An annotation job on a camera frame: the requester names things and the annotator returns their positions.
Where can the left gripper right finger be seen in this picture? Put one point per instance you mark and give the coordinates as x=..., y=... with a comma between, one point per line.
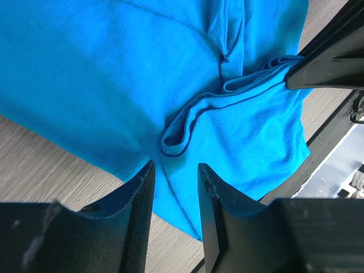
x=240, y=234

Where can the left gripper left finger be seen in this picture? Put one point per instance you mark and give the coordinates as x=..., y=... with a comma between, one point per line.
x=108, y=235

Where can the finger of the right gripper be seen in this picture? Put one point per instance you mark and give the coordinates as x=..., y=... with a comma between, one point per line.
x=346, y=21
x=338, y=66

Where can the blue t shirt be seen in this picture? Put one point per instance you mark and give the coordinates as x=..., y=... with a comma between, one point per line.
x=120, y=83

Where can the white slotted cable duct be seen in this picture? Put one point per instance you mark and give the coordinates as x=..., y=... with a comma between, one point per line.
x=340, y=175

